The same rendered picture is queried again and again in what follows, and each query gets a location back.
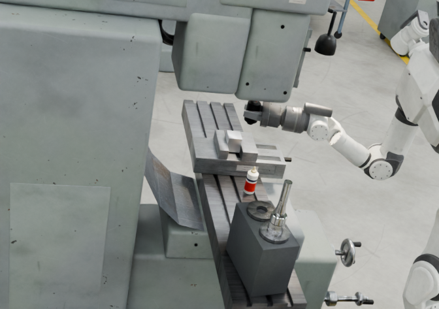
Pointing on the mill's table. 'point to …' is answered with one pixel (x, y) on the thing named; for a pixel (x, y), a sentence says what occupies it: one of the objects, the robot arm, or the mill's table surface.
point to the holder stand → (260, 249)
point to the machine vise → (266, 158)
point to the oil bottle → (251, 181)
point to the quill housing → (272, 55)
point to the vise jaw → (248, 147)
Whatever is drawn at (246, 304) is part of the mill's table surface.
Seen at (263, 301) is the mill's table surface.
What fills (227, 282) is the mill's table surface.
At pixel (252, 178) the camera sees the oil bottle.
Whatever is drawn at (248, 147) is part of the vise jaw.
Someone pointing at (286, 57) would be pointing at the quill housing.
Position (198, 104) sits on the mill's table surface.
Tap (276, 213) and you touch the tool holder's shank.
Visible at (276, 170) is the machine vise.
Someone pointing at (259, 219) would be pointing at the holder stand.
